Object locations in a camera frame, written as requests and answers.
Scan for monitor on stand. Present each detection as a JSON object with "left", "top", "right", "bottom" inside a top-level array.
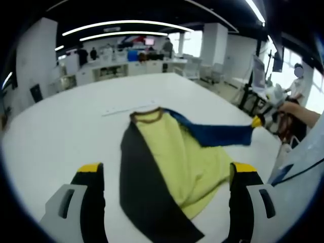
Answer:
[{"left": 253, "top": 54, "right": 266, "bottom": 89}]

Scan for yellow garment grey blue sleeves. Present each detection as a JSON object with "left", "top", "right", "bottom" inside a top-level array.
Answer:
[{"left": 118, "top": 106, "right": 256, "bottom": 243}]

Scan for person's white shirt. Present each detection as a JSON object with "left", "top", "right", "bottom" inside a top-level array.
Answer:
[{"left": 268, "top": 126, "right": 324, "bottom": 216}]

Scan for black bin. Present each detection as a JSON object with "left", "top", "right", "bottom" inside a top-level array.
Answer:
[{"left": 29, "top": 85, "right": 43, "bottom": 103}]

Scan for white cabinet row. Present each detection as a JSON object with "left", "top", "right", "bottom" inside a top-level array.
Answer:
[{"left": 75, "top": 59, "right": 166, "bottom": 85}]

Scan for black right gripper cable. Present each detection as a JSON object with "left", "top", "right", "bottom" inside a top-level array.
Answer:
[{"left": 272, "top": 158, "right": 324, "bottom": 184}]

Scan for dark hanging screen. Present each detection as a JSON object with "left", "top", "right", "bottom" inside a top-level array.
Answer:
[{"left": 272, "top": 52, "right": 283, "bottom": 73}]

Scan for white pillar beside black bin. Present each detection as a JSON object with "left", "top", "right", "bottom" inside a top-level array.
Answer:
[{"left": 16, "top": 17, "right": 58, "bottom": 112}]

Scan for white pillar by window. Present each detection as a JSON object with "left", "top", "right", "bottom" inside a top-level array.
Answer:
[{"left": 202, "top": 22, "right": 229, "bottom": 67}]

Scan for person's right hand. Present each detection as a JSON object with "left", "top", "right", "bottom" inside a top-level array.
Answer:
[{"left": 277, "top": 102, "right": 299, "bottom": 115}]

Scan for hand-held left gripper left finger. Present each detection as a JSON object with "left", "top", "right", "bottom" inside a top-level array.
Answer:
[{"left": 40, "top": 162, "right": 108, "bottom": 243}]

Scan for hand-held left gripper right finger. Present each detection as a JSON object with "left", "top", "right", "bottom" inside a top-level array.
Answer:
[{"left": 227, "top": 161, "right": 292, "bottom": 243}]

